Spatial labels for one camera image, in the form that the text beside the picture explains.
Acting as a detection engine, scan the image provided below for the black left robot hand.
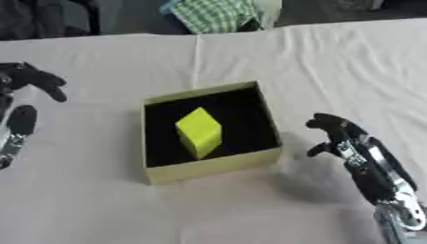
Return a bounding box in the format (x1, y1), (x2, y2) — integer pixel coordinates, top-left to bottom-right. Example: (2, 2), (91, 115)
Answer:
(0, 61), (69, 171)

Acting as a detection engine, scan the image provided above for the black chair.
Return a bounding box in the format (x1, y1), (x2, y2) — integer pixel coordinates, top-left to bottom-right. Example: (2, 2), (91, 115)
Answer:
(0, 0), (104, 42)

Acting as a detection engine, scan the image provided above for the green white checked cloth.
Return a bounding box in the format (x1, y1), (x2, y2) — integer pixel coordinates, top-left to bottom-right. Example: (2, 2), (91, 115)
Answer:
(158, 0), (284, 35)

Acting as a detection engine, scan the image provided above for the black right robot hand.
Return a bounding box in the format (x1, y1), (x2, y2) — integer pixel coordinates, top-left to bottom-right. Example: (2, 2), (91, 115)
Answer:
(303, 112), (420, 206)

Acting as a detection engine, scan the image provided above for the tan cardboard box black inside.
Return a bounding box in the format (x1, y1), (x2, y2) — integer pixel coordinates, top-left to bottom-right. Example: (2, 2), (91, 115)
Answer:
(138, 80), (284, 185)

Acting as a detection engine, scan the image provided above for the yellow-green block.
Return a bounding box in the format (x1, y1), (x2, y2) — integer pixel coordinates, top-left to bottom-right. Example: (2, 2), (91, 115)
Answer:
(173, 107), (224, 161)

